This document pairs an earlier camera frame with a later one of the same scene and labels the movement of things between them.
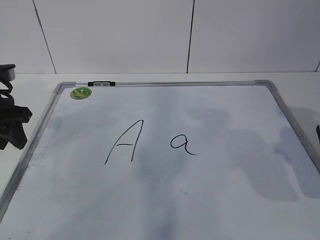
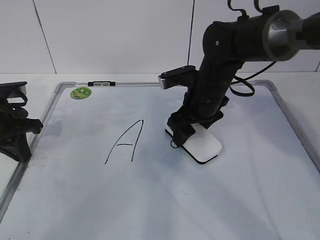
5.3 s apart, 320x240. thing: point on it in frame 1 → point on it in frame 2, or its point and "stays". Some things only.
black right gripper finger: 318,132 → 208,123
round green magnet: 81,92 stays
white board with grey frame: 165,160 stays
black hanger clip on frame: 101,83 stays
